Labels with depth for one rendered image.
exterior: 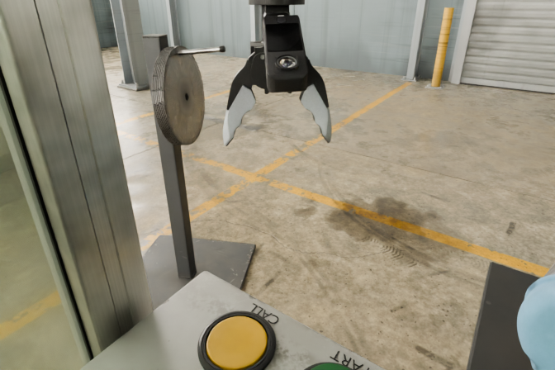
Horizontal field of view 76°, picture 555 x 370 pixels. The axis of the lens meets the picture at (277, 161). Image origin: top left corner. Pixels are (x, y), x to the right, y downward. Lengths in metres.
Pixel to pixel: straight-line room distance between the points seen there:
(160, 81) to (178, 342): 0.92
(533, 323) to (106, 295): 0.28
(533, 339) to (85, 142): 0.30
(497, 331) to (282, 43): 0.42
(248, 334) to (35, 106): 0.18
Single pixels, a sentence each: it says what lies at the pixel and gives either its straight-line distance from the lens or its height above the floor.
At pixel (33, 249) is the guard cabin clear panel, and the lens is 0.26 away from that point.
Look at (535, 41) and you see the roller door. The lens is 5.68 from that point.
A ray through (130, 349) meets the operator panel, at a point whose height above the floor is 0.90.
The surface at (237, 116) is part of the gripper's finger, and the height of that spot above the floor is 0.96.
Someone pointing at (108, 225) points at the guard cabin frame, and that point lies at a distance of 0.25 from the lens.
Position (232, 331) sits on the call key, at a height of 0.90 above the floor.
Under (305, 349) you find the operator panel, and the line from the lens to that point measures 0.26.
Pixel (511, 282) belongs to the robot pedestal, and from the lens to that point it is 0.61.
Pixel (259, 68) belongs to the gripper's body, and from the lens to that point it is 0.47.
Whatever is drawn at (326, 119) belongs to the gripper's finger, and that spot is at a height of 0.95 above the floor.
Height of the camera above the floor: 1.10
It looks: 25 degrees down
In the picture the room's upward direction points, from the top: straight up
